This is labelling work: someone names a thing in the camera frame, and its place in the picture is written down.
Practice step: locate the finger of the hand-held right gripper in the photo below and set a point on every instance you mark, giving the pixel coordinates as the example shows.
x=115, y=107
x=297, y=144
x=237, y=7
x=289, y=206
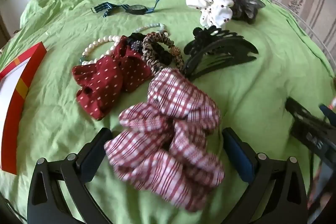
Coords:
x=296, y=108

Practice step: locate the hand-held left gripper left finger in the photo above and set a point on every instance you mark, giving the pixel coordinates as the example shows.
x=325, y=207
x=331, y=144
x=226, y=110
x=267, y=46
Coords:
x=95, y=155

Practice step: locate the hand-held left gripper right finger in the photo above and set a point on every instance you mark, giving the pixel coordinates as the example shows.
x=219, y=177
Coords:
x=239, y=153

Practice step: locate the dark red dotted scrunchie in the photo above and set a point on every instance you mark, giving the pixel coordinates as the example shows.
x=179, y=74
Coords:
x=105, y=82

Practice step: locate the pink plaid scrunchie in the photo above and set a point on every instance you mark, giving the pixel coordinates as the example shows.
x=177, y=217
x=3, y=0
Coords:
x=170, y=98

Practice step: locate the black rhinestone hair claw clip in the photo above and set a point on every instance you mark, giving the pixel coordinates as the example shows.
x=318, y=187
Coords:
x=223, y=50

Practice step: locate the red cardboard box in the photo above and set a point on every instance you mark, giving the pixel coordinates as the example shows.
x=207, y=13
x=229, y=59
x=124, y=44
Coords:
x=29, y=74

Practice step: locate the dark grey sheer scrunchie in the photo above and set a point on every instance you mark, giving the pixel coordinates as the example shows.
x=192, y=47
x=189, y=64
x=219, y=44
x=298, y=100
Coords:
x=246, y=8

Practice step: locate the leopard print scrunchie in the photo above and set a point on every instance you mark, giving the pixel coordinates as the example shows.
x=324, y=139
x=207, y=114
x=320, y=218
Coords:
x=148, y=56

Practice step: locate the black scrunchie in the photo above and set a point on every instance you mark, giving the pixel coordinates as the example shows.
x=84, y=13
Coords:
x=160, y=52

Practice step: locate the white dotted scrunchie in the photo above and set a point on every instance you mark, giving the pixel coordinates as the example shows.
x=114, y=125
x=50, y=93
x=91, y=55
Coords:
x=210, y=1

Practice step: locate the green bed sheet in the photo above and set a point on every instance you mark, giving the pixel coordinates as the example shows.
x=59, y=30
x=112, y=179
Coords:
x=262, y=82

